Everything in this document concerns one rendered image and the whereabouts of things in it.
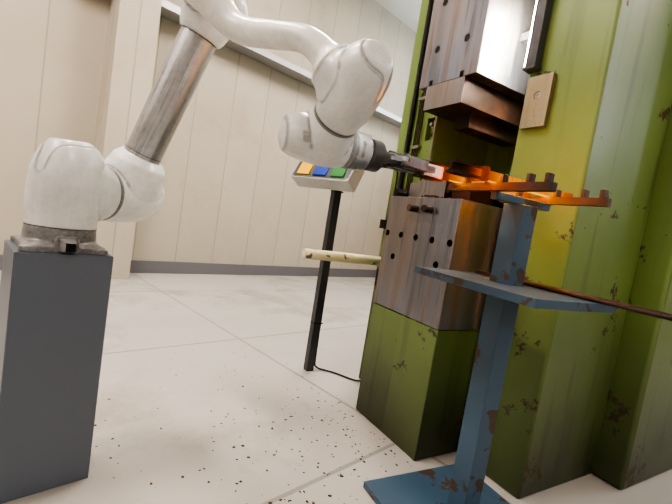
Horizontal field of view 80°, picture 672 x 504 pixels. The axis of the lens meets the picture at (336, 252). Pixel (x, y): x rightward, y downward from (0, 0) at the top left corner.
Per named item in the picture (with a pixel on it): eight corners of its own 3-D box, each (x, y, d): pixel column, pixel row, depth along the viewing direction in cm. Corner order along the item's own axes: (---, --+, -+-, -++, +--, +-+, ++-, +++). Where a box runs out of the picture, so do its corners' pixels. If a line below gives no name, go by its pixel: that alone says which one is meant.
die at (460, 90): (460, 102, 143) (465, 75, 143) (422, 111, 161) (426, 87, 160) (531, 131, 165) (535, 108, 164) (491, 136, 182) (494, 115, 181)
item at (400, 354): (414, 461, 138) (437, 330, 134) (355, 408, 170) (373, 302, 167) (515, 438, 166) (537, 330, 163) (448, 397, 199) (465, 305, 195)
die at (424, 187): (443, 200, 146) (447, 177, 146) (407, 198, 163) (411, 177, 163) (514, 216, 168) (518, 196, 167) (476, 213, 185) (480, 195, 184)
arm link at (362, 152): (350, 167, 88) (373, 172, 91) (357, 125, 87) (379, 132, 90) (332, 168, 96) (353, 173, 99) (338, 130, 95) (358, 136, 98)
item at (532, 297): (534, 308, 82) (536, 299, 82) (413, 272, 117) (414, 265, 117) (615, 313, 96) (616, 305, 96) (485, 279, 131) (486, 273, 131)
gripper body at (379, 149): (353, 170, 98) (383, 177, 103) (371, 168, 91) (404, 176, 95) (358, 139, 98) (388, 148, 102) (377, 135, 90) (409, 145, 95)
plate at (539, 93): (543, 125, 128) (554, 71, 127) (518, 128, 136) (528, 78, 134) (547, 127, 129) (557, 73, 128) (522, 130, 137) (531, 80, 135)
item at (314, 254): (305, 260, 169) (307, 248, 168) (300, 258, 173) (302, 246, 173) (387, 268, 191) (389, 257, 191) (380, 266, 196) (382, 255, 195)
